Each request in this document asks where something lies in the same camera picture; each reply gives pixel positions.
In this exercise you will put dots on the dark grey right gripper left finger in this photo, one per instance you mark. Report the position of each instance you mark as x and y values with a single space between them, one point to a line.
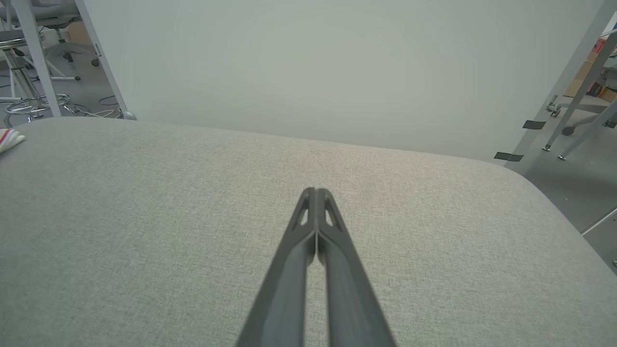
282 289

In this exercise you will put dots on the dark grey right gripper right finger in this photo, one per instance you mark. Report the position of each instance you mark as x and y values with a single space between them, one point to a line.
352 289

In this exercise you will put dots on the white and red cloth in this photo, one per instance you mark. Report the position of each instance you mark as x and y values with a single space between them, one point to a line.
9 139

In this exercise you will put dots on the black tape piece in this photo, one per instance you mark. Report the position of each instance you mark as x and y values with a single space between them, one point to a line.
534 125
508 156

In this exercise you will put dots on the white partition panel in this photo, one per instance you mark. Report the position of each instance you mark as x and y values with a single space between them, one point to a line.
313 67

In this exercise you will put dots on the brown cardboard box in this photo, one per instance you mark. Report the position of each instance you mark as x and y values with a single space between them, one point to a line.
581 77

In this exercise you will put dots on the white office chair base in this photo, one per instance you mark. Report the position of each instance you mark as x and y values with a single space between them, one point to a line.
67 50

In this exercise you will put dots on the chrome bar stool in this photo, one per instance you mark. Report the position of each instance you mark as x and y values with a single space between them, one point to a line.
21 82

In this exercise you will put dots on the white table leg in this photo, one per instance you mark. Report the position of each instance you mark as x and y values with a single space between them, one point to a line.
36 58

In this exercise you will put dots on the grey metal table frame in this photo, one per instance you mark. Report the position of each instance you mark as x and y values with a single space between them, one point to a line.
576 108

